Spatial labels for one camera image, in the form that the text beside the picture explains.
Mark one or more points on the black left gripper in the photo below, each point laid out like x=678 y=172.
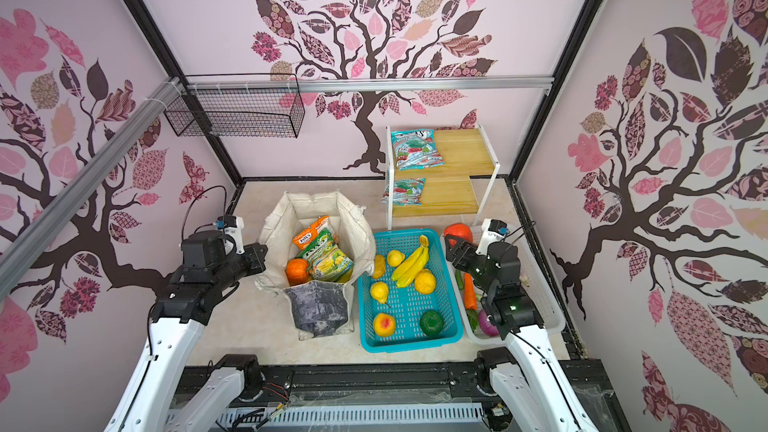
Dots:
x=256 y=253

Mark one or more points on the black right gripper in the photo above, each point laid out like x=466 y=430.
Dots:
x=467 y=248

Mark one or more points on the red tomato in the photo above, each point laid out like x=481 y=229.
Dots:
x=456 y=231

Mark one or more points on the orange bell pepper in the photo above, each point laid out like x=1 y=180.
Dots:
x=297 y=271

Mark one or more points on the cream canvas grocery bag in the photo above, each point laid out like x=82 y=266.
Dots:
x=318 y=308

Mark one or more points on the yellow green candy bag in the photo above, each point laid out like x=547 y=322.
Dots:
x=326 y=261

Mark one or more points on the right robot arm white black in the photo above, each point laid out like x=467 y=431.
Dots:
x=524 y=372

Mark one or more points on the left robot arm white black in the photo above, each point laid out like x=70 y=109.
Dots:
x=175 y=323

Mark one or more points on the lower green white candy bag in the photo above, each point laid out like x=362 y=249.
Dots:
x=407 y=192

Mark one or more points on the green white candy bag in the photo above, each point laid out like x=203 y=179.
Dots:
x=416 y=149
x=407 y=192

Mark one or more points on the orange carrot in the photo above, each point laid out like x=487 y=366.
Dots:
x=469 y=295

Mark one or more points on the white plastic vegetable basket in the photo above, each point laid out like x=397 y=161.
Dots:
x=536 y=306

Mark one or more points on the white wooden two-tier shelf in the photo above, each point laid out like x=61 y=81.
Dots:
x=459 y=187

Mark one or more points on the teal plastic fruit basket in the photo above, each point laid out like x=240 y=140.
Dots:
x=406 y=305

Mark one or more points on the green bell pepper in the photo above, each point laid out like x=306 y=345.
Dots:
x=431 y=323

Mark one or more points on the brownish yellow mango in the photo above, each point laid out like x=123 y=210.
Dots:
x=380 y=266

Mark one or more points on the purple red onion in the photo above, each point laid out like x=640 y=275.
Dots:
x=486 y=325

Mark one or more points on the red yellow peach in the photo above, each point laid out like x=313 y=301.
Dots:
x=384 y=325

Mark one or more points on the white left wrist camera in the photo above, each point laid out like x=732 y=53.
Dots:
x=231 y=228

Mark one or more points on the white slotted cable duct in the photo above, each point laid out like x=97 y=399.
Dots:
x=336 y=417

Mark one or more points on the black wire wall basket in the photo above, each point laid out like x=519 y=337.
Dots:
x=267 y=105

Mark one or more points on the aluminium frame bar left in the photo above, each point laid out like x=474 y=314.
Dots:
x=23 y=252

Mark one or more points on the aluminium frame bar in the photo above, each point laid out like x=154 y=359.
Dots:
x=373 y=85
x=23 y=252

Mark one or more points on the aluminium frame bar rear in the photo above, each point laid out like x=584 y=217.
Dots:
x=373 y=85

